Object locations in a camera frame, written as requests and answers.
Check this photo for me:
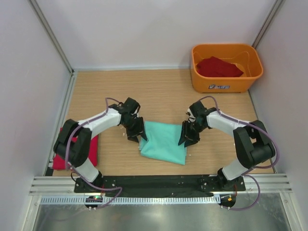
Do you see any orange plastic bin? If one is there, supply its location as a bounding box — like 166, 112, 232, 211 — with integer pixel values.
191, 43, 263, 93

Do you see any white slotted cable duct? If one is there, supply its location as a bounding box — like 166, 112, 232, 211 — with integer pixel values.
40, 194, 220, 205

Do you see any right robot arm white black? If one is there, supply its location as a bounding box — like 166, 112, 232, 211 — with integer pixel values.
178, 101, 278, 191

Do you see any aluminium corner post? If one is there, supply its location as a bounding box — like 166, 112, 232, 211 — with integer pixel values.
28, 0, 74, 76
252, 0, 286, 49

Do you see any dark red t shirt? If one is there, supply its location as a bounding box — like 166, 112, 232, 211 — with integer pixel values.
196, 56, 244, 77

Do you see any folded magenta t shirt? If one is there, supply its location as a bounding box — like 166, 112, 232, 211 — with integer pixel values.
52, 127, 98, 170

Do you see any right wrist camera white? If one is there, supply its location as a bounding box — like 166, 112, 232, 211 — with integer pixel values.
186, 108, 195, 122

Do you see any teal t shirt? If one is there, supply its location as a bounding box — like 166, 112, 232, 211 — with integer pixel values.
139, 121, 187, 165

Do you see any right aluminium corner post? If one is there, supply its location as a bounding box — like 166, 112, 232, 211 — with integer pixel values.
252, 0, 286, 49

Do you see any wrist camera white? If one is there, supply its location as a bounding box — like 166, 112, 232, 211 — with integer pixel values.
133, 105, 141, 118
186, 108, 195, 122

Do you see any left aluminium corner post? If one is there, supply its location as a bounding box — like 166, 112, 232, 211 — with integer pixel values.
28, 0, 74, 76

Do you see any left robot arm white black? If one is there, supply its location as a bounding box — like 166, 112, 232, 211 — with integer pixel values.
53, 97, 147, 193

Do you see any aluminium frame rail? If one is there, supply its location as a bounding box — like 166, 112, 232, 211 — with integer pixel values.
29, 173, 292, 195

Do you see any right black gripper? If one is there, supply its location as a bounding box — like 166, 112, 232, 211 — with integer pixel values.
178, 120, 207, 147

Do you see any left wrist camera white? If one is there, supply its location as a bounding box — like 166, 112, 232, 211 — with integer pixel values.
133, 105, 141, 118

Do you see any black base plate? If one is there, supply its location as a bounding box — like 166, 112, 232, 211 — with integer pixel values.
74, 174, 246, 197

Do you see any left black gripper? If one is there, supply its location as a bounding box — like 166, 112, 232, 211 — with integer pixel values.
121, 115, 146, 142

